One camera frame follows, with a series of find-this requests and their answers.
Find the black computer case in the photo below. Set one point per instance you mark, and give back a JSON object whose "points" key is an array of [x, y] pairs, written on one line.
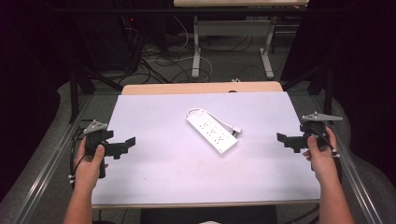
{"points": [[106, 40]]}

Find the black metal stand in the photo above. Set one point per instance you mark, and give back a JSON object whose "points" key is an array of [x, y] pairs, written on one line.
{"points": [[74, 93], [328, 90]]}

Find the person's right hand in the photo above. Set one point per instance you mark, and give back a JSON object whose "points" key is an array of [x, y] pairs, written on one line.
{"points": [[322, 161]]}

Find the white desk with metal legs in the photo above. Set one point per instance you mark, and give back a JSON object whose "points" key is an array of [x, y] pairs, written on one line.
{"points": [[232, 28]]}

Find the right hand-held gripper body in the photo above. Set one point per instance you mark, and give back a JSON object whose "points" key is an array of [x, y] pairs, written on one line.
{"points": [[316, 129]]}

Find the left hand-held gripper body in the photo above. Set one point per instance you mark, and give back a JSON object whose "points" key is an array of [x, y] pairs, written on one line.
{"points": [[99, 137]]}

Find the wooden table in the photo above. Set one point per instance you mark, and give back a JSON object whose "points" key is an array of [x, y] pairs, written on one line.
{"points": [[202, 87]]}

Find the aluminium rail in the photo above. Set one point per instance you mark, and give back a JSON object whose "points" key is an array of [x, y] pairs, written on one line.
{"points": [[358, 183], [46, 168]]}

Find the white power strip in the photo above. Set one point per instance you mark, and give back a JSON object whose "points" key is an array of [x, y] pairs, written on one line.
{"points": [[211, 133]]}

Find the white table sheet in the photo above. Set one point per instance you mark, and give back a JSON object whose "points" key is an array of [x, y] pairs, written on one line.
{"points": [[174, 174]]}

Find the person's left hand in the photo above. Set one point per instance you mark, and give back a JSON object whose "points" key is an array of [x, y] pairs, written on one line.
{"points": [[88, 169]]}

